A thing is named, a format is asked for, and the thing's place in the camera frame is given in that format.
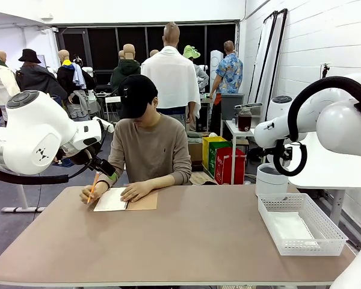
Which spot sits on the cardboard box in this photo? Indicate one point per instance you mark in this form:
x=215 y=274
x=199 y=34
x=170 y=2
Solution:
x=196 y=152

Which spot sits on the black tripod with camera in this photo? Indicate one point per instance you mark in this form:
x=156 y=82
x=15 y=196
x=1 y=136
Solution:
x=325 y=70

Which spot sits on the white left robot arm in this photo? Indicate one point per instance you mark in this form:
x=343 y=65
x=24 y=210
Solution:
x=33 y=132

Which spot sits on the mannequin in cream jacket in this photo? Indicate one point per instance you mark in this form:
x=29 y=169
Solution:
x=0 y=81

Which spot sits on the person's left hand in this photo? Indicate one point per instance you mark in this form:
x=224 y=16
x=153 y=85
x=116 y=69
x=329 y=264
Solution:
x=138 y=191

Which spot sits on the black baseball cap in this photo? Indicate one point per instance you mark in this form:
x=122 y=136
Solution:
x=136 y=96

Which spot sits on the white stand foot with pole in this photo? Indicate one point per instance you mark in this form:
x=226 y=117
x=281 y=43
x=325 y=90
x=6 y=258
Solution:
x=22 y=209

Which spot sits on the white folding stand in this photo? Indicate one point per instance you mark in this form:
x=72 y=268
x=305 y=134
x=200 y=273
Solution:
x=111 y=100

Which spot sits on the white torn notebook sheet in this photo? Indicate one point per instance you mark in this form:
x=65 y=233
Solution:
x=293 y=227

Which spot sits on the red bag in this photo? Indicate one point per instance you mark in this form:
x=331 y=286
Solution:
x=225 y=168

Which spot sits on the black framed white panel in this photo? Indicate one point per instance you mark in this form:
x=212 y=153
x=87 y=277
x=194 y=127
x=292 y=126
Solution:
x=278 y=60
x=263 y=60

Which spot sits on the mannequin with black hat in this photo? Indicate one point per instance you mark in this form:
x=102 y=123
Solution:
x=36 y=78

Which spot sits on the person's right hand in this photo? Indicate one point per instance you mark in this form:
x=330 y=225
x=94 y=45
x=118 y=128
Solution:
x=93 y=192

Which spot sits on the mannequin with yellow collar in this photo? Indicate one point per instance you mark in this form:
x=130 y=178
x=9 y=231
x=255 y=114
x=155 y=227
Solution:
x=67 y=75

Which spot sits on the white perforated plastic basket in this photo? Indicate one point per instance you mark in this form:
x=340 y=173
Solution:
x=270 y=207

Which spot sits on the spiral notebook with brown cover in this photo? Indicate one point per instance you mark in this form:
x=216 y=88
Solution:
x=112 y=200

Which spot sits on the mannequin draped in white cloth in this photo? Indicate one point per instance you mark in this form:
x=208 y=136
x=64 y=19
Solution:
x=171 y=75

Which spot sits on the person's left forearm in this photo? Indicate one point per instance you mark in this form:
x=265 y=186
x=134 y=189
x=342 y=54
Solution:
x=171 y=179

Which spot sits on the grey box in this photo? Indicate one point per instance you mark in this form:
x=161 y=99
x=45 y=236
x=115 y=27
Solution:
x=231 y=105

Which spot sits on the person in beige sweater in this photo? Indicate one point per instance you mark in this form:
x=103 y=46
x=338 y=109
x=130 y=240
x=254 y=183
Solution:
x=150 y=147

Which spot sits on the person's right forearm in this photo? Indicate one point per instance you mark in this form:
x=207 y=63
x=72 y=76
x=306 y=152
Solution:
x=104 y=180

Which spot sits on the yellow bag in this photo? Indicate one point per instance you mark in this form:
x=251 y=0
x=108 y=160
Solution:
x=212 y=143

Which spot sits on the mannequin in dark green hoodie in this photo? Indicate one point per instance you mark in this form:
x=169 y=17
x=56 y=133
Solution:
x=123 y=69

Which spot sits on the yellow pencil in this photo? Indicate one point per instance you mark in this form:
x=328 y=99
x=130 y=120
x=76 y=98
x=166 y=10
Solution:
x=95 y=180

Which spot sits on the mannequin with green hat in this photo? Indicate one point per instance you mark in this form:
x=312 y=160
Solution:
x=192 y=51

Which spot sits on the glass jar with dark liquid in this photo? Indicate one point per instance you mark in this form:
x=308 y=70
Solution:
x=244 y=120

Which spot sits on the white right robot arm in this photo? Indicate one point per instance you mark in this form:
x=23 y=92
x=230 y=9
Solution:
x=340 y=126

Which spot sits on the tall white appliance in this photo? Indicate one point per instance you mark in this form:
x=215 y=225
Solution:
x=216 y=63

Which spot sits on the mannequin in floral shirt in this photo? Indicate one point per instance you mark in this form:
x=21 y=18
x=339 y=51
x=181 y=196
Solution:
x=228 y=75

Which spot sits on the green cloth pile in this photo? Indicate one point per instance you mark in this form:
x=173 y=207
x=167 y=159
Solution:
x=197 y=137

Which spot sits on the small white side table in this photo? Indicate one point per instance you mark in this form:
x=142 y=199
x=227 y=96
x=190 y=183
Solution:
x=231 y=128

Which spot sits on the green bag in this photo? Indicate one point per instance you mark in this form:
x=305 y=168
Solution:
x=219 y=150

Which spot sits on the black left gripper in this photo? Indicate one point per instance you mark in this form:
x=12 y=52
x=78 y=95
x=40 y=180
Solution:
x=103 y=166

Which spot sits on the white cylindrical bin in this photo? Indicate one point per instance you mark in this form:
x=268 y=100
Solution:
x=270 y=180

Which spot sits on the bare mannequin head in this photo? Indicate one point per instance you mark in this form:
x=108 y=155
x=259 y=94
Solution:
x=121 y=54
x=154 y=53

